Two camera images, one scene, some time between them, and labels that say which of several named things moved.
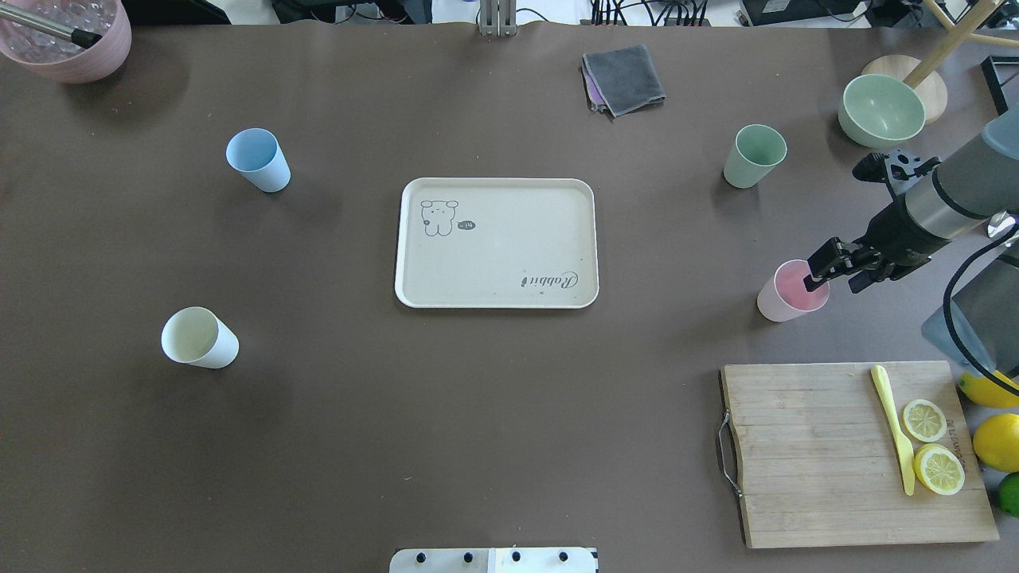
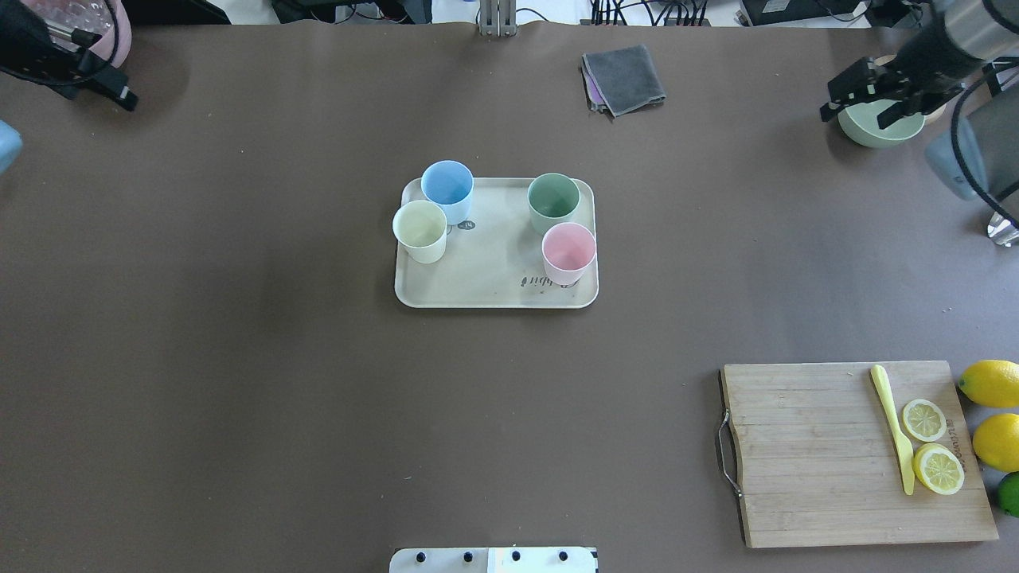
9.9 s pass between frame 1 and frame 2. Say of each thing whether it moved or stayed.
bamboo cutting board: stayed
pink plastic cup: moved
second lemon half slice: stayed
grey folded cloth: stayed
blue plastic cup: moved
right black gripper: moved
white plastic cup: moved
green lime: stayed
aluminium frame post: stayed
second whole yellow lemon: stayed
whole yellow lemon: stayed
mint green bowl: stayed
